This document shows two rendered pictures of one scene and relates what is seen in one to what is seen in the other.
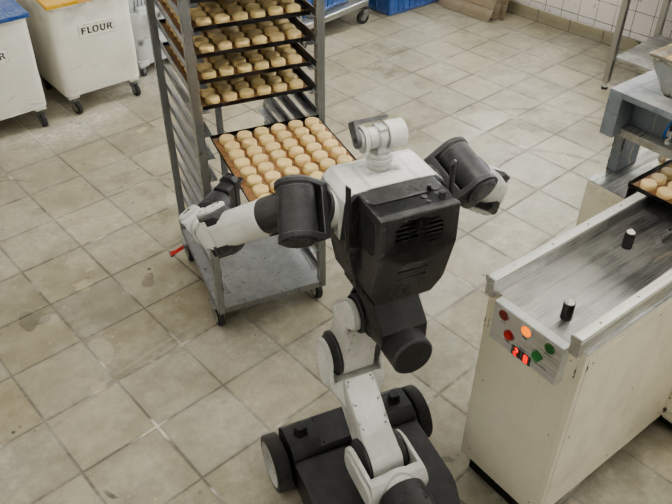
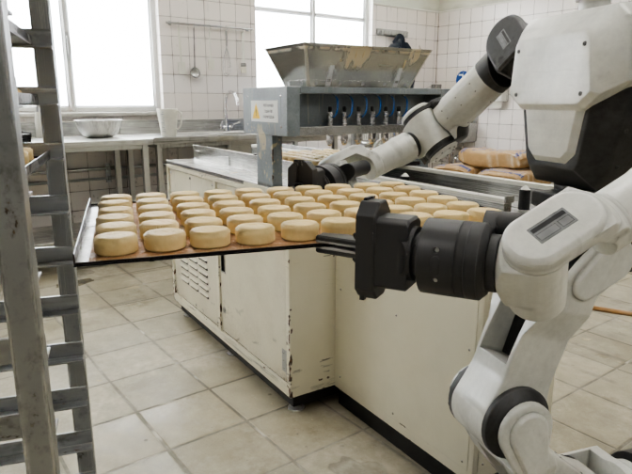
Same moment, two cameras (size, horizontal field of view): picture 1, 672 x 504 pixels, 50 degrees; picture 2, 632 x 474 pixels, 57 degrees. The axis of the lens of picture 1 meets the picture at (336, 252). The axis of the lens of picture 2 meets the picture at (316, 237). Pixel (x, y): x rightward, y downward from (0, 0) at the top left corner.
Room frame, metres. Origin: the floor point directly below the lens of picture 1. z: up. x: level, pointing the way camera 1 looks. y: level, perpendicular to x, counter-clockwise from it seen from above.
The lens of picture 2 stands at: (1.86, 1.01, 1.13)
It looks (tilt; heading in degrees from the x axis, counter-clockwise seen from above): 13 degrees down; 275
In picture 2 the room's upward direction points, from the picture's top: straight up
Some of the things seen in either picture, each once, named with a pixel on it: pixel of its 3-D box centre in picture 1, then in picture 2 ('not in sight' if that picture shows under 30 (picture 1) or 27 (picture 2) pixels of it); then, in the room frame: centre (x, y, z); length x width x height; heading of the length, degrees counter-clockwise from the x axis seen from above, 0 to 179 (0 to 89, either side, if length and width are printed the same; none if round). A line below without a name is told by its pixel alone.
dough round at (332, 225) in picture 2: (253, 181); (339, 227); (1.90, 0.26, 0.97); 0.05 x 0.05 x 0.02
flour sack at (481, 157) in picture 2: not in sight; (498, 157); (0.67, -4.57, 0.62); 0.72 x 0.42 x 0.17; 139
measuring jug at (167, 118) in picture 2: not in sight; (169, 122); (3.36, -3.24, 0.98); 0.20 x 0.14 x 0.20; 173
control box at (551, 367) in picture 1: (527, 340); not in sight; (1.41, -0.53, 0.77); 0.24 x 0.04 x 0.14; 38
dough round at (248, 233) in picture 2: (241, 163); (255, 233); (2.00, 0.30, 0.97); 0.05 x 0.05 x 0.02
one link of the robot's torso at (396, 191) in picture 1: (388, 225); (613, 90); (1.42, -0.13, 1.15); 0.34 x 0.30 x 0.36; 114
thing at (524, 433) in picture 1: (585, 362); (434, 314); (1.64, -0.82, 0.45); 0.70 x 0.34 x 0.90; 128
